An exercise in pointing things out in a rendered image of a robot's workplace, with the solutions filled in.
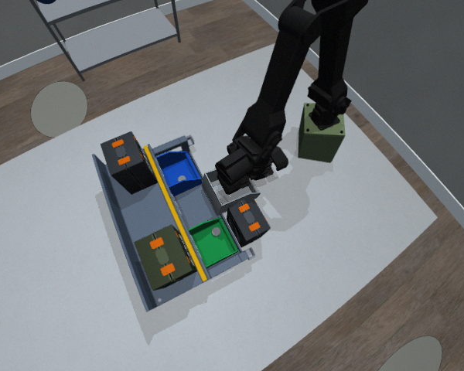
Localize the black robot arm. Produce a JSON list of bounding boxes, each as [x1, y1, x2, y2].
[[215, 0, 368, 186]]

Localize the green open bin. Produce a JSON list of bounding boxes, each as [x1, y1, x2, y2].
[[189, 217, 239, 268]]

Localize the yellow flat bar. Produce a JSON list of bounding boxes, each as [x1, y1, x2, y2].
[[144, 145, 207, 281]]

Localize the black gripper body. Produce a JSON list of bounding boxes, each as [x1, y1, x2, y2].
[[217, 146, 288, 195]]

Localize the grey bin rack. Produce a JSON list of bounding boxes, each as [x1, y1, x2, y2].
[[92, 135, 255, 311]]

